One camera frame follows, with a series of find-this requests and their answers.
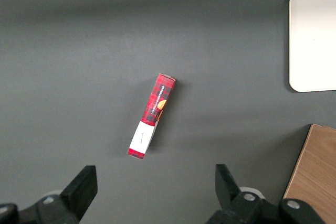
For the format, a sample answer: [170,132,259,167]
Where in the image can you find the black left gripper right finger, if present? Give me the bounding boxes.
[206,164,327,224]

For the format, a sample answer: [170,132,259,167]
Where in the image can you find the light wooden drawer cabinet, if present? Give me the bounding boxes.
[282,123,336,224]

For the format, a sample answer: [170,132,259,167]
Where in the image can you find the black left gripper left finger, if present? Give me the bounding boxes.
[0,165,99,224]

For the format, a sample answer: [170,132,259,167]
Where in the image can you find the red plaid shortbread box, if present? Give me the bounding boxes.
[127,72,176,162]

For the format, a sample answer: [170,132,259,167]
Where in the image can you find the white rounded plastic tray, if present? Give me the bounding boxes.
[288,0,336,93]

